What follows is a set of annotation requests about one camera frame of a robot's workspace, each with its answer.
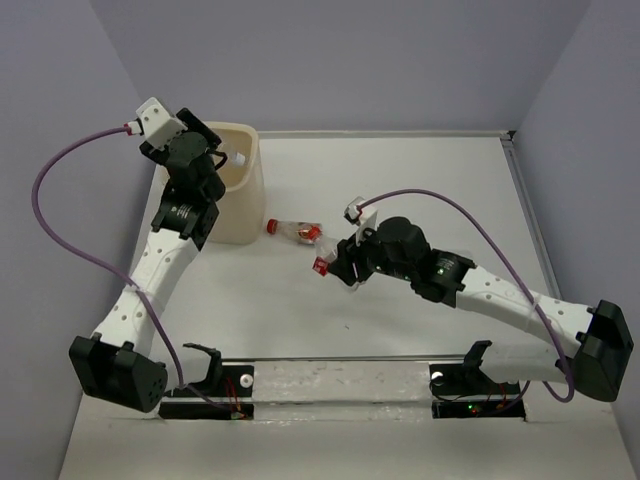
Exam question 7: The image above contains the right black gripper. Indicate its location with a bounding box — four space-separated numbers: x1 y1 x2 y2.
326 220 414 287

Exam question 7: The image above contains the purple cable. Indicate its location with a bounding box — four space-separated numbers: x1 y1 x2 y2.
31 125 251 417
363 188 576 404

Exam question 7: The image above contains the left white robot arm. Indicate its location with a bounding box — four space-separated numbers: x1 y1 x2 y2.
69 97 227 413

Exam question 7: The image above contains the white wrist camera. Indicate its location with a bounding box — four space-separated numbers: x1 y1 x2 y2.
124 97 187 150
344 197 378 246

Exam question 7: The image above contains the red cap crushed bottle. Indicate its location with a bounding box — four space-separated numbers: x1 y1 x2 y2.
308 226 340 276

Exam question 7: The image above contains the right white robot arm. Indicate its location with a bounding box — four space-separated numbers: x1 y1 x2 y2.
314 217 634 403

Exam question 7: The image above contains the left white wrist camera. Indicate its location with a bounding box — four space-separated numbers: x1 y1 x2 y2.
124 97 187 150

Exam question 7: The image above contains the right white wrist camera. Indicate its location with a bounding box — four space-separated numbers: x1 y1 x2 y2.
344 197 378 246

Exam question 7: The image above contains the cream plastic bin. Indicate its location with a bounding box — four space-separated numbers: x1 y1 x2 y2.
155 120 266 246

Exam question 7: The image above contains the white cap clear bottle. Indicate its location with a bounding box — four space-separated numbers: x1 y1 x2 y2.
216 151 247 169

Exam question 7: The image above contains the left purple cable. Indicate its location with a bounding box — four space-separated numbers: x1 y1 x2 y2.
31 125 251 417

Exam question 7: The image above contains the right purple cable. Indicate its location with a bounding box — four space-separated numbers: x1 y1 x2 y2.
363 188 576 404

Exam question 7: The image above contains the red cap brown label bottle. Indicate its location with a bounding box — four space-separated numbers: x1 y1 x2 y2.
266 218 322 245

